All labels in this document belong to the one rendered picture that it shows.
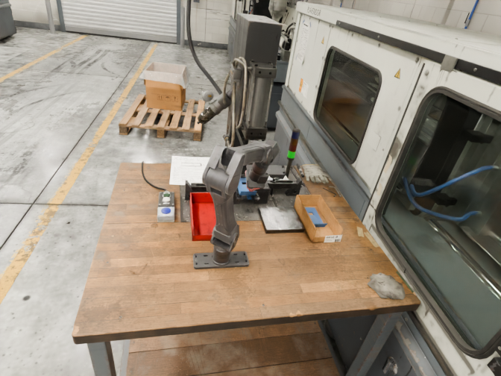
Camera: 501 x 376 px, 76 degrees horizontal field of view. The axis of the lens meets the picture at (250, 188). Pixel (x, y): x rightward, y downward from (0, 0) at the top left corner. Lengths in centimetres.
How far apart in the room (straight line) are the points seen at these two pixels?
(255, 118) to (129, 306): 81
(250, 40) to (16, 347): 193
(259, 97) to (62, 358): 166
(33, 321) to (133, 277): 123
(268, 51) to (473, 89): 70
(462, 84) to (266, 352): 143
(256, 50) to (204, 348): 139
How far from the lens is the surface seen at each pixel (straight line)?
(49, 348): 220
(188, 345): 181
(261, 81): 127
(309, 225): 138
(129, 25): 1065
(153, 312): 108
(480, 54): 125
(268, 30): 133
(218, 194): 95
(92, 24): 1087
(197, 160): 182
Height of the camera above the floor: 176
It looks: 32 degrees down
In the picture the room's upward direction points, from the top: 8 degrees clockwise
